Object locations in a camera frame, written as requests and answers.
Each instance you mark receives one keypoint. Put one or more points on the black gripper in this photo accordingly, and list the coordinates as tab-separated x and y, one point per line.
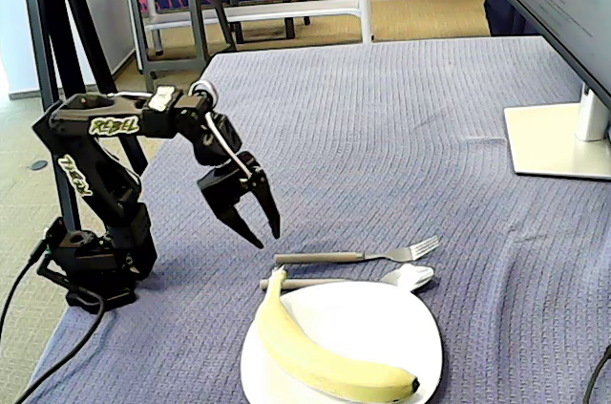
228	195

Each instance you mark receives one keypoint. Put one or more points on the yellow banana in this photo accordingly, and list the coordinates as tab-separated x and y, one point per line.
310	356

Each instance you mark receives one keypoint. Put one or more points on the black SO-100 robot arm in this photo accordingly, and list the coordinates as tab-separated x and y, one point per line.
110	175

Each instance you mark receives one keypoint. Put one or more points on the white square plate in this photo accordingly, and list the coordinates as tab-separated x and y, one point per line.
372	318

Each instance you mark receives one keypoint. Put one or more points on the blue woven table cloth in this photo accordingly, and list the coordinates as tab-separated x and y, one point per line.
429	136

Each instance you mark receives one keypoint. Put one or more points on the black round floor socket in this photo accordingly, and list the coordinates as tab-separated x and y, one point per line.
38	165

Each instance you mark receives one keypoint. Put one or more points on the silver monitor stand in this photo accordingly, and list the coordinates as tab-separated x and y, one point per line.
544	136

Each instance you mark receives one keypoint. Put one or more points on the black camera stand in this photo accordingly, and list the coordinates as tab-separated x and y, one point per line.
48	41

